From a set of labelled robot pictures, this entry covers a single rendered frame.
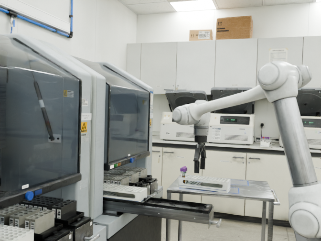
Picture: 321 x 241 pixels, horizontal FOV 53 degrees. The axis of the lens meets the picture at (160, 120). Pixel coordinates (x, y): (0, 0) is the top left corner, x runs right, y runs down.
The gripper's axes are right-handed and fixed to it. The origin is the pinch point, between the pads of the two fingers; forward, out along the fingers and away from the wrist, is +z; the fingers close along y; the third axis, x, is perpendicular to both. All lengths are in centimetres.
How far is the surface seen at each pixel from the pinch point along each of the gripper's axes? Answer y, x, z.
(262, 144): 191, -23, 1
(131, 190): -40.6, 25.1, 6.8
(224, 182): -5.1, -15.8, 5.5
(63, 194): -71, 43, 4
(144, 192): -36.9, 19.5, 8.2
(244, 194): -3.9, -27.1, 11.2
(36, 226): -99, 33, 8
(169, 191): -12.4, 14.3, 12.4
